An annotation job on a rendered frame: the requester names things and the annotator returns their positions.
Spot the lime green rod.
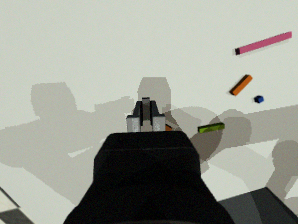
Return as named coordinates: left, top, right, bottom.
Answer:
left=197, top=122, right=225, bottom=133

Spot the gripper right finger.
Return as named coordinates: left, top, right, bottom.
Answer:
left=150, top=100, right=166, bottom=132

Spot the grey rod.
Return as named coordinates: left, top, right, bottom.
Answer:
left=142, top=97, right=150, bottom=121

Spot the pink rod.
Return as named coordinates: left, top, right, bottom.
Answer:
left=235, top=31, right=292, bottom=55

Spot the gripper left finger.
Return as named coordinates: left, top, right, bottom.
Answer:
left=126, top=101, right=143, bottom=132

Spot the small blue block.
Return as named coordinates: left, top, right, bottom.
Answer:
left=254, top=95, right=264, bottom=103

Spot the orange rod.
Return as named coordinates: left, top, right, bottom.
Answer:
left=165, top=124, right=172, bottom=131
left=229, top=75, right=253, bottom=96

